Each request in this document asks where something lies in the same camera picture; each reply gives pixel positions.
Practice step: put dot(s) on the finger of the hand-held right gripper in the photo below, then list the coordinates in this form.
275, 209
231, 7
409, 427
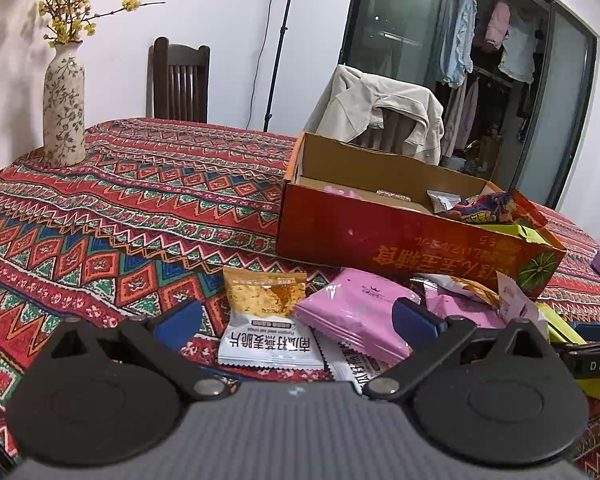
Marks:
590, 349
597, 333

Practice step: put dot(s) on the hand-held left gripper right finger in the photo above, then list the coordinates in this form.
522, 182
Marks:
417, 322

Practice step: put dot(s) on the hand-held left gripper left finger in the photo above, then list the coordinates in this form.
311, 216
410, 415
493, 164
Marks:
177, 325

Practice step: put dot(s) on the long green snack packet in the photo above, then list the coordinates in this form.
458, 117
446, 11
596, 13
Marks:
595, 387
522, 234

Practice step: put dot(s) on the pink snack packet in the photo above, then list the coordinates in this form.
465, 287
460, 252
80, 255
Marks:
340, 191
455, 309
355, 315

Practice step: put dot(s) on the white orange cracker packet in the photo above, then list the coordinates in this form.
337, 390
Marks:
265, 310
517, 302
465, 287
355, 367

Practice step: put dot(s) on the orange cardboard box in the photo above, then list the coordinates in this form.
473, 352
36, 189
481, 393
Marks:
380, 235

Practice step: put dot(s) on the colorful silver candy packet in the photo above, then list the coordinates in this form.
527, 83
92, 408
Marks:
480, 207

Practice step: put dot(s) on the pale hanging garment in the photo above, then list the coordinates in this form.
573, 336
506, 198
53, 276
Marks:
452, 115

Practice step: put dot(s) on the beige jacket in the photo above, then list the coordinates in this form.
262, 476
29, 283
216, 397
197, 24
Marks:
360, 105

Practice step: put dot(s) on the dark wooden chair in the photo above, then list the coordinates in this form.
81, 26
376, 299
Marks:
180, 85

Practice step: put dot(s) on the floral ceramic vase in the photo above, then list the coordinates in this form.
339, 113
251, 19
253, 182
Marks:
64, 110

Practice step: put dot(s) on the white hanging blouse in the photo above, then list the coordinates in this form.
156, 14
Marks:
517, 55

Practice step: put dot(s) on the light blue hanging shirt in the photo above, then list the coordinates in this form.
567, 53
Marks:
457, 35

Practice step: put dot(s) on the studio light on stand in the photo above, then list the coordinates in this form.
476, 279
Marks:
280, 40

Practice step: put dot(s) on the sliding glass door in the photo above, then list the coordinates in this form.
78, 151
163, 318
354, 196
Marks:
395, 20

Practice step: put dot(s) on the pink hanging garment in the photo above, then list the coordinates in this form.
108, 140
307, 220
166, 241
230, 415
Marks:
497, 25

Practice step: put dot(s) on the yellow flower branches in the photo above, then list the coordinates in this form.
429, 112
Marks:
62, 25

